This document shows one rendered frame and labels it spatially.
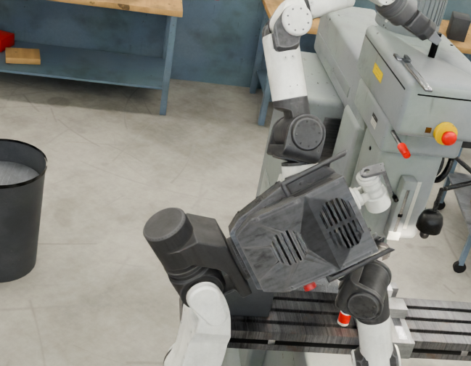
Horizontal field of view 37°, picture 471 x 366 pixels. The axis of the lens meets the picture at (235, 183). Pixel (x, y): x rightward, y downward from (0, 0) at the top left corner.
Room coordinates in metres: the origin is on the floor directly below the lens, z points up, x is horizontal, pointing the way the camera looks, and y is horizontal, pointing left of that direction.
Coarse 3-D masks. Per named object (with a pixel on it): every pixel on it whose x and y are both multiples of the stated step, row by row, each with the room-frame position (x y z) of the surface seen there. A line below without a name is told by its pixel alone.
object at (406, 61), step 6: (396, 54) 1.90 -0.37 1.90; (402, 60) 1.86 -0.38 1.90; (408, 60) 1.87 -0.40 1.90; (408, 66) 1.82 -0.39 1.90; (414, 72) 1.78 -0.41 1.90; (420, 78) 1.74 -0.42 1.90; (420, 84) 1.71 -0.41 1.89; (426, 84) 1.70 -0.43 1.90; (426, 90) 1.67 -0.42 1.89; (432, 90) 1.67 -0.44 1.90
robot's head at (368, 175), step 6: (366, 168) 1.62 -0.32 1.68; (372, 168) 1.61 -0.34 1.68; (378, 168) 1.61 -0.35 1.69; (384, 168) 1.60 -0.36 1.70; (360, 174) 1.61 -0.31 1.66; (366, 174) 1.60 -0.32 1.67; (372, 174) 1.59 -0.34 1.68; (378, 174) 1.59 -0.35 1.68; (384, 174) 1.59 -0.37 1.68; (360, 180) 1.60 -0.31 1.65; (366, 180) 1.59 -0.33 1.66; (372, 180) 1.59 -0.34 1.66; (390, 186) 1.63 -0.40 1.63; (390, 192) 1.61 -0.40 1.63
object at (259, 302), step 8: (224, 272) 1.84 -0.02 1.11; (248, 280) 1.85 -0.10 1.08; (256, 288) 1.86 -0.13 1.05; (224, 296) 1.84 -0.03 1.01; (232, 296) 1.85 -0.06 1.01; (240, 296) 1.85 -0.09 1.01; (248, 296) 1.86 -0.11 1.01; (256, 296) 1.86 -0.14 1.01; (264, 296) 1.87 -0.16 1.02; (272, 296) 1.87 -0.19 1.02; (232, 304) 1.85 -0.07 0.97; (240, 304) 1.85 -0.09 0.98; (248, 304) 1.86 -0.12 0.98; (256, 304) 1.86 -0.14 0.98; (264, 304) 1.87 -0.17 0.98; (232, 312) 1.85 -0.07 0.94; (240, 312) 1.85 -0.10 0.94; (248, 312) 1.86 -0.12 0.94; (256, 312) 1.86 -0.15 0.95; (264, 312) 1.87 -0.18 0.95
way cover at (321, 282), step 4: (316, 280) 2.18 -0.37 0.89; (320, 280) 2.19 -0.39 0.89; (324, 280) 2.19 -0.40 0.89; (336, 280) 2.20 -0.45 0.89; (316, 284) 2.17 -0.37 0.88; (320, 284) 2.18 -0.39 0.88; (324, 284) 2.18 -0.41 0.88; (328, 284) 2.18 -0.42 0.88; (332, 284) 2.19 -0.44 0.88; (336, 284) 2.19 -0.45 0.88; (300, 288) 2.14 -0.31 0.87; (316, 288) 2.15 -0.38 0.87; (320, 288) 2.16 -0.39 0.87; (324, 288) 2.16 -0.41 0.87; (328, 288) 2.17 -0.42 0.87; (332, 288) 2.17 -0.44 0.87; (336, 288) 2.17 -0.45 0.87; (324, 292) 2.15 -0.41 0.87; (328, 292) 2.15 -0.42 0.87; (332, 292) 2.15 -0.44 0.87; (336, 292) 2.16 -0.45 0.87
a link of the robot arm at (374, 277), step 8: (368, 264) 1.53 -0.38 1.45; (376, 264) 1.53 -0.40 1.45; (368, 272) 1.50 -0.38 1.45; (376, 272) 1.50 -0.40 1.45; (384, 272) 1.51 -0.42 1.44; (360, 280) 1.47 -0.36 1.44; (368, 280) 1.46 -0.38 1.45; (376, 280) 1.47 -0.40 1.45; (384, 280) 1.49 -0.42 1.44; (376, 288) 1.44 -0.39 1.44; (384, 288) 1.46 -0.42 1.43; (384, 296) 1.45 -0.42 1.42; (384, 304) 1.46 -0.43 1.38; (384, 312) 1.46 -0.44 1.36; (360, 320) 1.46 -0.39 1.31; (376, 320) 1.45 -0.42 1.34; (384, 320) 1.46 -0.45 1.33
